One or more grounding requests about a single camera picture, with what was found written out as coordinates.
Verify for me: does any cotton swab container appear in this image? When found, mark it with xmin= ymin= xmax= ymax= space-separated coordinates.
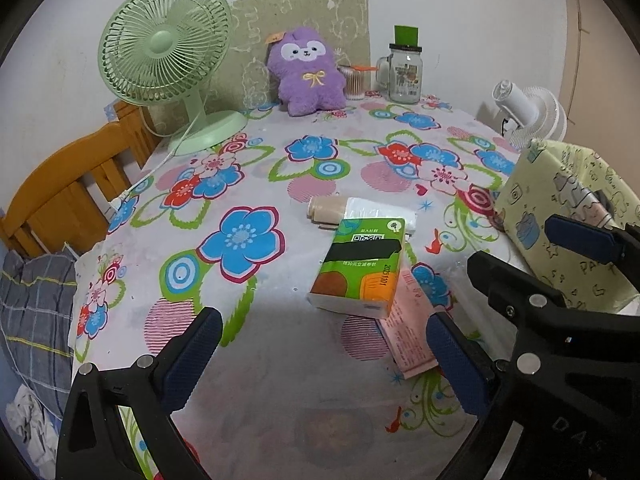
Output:
xmin=337 ymin=62 xmax=378 ymax=101

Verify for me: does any white fan cable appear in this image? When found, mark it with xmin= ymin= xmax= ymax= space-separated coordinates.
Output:
xmin=107 ymin=105 xmax=201 ymax=211

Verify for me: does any grey plaid pillow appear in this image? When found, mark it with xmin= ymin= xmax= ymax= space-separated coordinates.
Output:
xmin=0 ymin=247 xmax=81 ymax=411

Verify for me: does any wooden bed headboard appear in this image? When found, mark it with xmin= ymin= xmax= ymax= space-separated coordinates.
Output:
xmin=0 ymin=100 xmax=161 ymax=258

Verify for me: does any green printed board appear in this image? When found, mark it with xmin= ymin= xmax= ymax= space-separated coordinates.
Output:
xmin=227 ymin=0 xmax=372 ymax=111

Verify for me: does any glass jar with green lid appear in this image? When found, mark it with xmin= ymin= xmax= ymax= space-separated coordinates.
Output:
xmin=375 ymin=25 xmax=425 ymax=106

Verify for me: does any beige door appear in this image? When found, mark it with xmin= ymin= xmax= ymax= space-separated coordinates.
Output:
xmin=560 ymin=0 xmax=640 ymax=171

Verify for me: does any pink packet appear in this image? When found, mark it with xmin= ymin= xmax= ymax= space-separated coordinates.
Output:
xmin=376 ymin=266 xmax=441 ymax=380

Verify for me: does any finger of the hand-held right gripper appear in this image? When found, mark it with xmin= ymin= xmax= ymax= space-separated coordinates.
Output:
xmin=466 ymin=251 xmax=571 ymax=333
xmin=544 ymin=214 xmax=640 ymax=267

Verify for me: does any white crumpled cloth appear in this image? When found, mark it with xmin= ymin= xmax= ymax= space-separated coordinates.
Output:
xmin=5 ymin=385 xmax=58 ymax=466

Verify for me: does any purple plush toy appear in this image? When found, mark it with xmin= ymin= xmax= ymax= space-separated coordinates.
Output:
xmin=266 ymin=26 xmax=347 ymax=117

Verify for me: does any floral tablecloth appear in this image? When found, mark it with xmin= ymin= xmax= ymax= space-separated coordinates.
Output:
xmin=70 ymin=87 xmax=531 ymax=480

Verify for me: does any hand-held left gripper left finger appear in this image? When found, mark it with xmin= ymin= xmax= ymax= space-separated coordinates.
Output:
xmin=55 ymin=306 xmax=224 ymax=480

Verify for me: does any yellow printed storage box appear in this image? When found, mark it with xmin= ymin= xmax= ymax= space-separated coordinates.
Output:
xmin=492 ymin=137 xmax=640 ymax=316

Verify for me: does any white standing fan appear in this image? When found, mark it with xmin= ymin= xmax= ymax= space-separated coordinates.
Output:
xmin=475 ymin=80 xmax=568 ymax=153

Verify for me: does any green desk fan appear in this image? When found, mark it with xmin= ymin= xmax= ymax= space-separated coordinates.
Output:
xmin=98 ymin=0 xmax=249 ymax=157

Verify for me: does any green tissue pack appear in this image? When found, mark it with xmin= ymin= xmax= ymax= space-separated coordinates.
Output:
xmin=307 ymin=217 xmax=407 ymax=320

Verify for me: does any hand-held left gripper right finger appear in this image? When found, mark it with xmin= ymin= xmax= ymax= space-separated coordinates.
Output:
xmin=425 ymin=311 xmax=523 ymax=480

